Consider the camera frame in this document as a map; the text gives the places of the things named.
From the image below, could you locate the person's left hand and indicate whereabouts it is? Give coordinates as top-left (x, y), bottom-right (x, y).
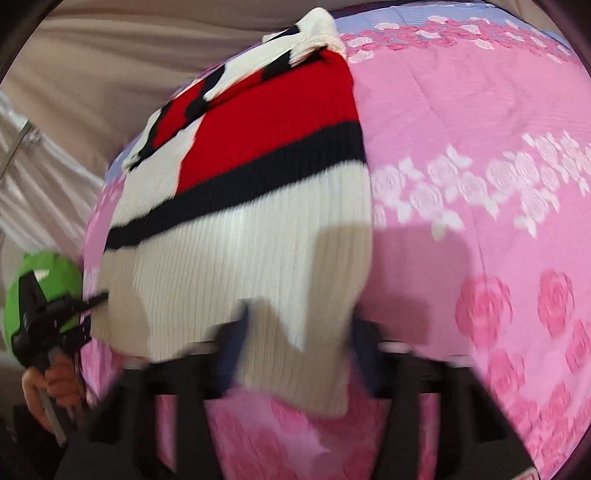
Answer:
top-left (21, 353), bottom-right (86, 433)

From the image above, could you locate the white red navy knitted sweater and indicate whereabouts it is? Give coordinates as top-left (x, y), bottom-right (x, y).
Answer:
top-left (90, 7), bottom-right (376, 418)

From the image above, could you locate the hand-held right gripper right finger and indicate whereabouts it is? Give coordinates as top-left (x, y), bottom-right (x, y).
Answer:
top-left (350, 318), bottom-right (537, 480)

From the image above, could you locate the pink floral bed blanket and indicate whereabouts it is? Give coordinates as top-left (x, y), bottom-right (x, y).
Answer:
top-left (79, 0), bottom-right (591, 480)

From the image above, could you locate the white pleated curtain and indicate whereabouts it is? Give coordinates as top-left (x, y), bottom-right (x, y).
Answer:
top-left (0, 90), bottom-right (108, 278)

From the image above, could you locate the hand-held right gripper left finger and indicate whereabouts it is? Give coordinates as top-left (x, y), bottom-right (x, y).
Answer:
top-left (55, 305), bottom-right (251, 480)

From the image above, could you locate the grey metal rod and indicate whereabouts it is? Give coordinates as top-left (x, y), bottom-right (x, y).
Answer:
top-left (0, 119), bottom-right (34, 182)

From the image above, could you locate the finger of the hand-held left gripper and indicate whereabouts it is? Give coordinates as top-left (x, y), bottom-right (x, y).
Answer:
top-left (54, 322), bottom-right (94, 354)
top-left (59, 292), bottom-right (110, 315)

